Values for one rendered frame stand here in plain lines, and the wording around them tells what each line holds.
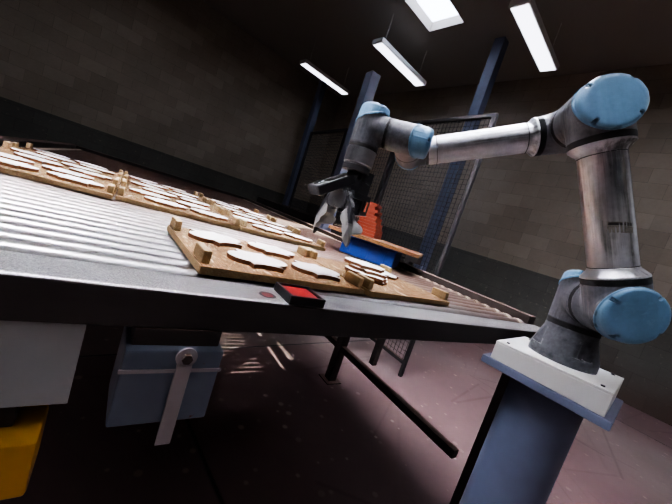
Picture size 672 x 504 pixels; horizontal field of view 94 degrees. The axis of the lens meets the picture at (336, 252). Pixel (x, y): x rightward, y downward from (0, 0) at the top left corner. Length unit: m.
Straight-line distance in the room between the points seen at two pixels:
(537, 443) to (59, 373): 0.97
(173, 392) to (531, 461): 0.83
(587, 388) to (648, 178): 5.15
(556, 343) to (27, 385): 1.00
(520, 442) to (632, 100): 0.79
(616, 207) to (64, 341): 0.96
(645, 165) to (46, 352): 6.01
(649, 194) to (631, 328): 5.06
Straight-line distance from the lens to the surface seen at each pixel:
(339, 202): 0.78
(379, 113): 0.82
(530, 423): 0.99
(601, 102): 0.84
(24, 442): 0.60
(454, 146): 0.92
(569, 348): 0.96
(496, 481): 1.07
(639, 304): 0.83
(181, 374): 0.55
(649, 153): 6.04
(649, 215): 5.78
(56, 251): 0.60
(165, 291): 0.51
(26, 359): 0.56
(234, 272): 0.61
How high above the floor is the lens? 1.09
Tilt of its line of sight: 6 degrees down
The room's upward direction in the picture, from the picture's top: 18 degrees clockwise
